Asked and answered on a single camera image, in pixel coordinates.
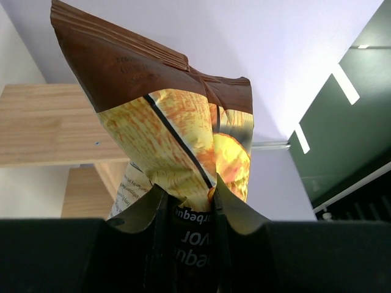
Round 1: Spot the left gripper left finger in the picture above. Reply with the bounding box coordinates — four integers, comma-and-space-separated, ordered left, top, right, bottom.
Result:
1, 186, 168, 292

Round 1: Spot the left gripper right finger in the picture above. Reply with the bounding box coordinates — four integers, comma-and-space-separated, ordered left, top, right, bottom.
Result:
213, 179, 390, 292

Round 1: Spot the Chuba cassava chips bag front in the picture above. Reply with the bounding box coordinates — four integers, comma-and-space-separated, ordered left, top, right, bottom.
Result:
50, 1, 254, 292

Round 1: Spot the wooden two-tier shelf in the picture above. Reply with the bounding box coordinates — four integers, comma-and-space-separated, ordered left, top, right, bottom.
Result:
1, 84, 128, 218

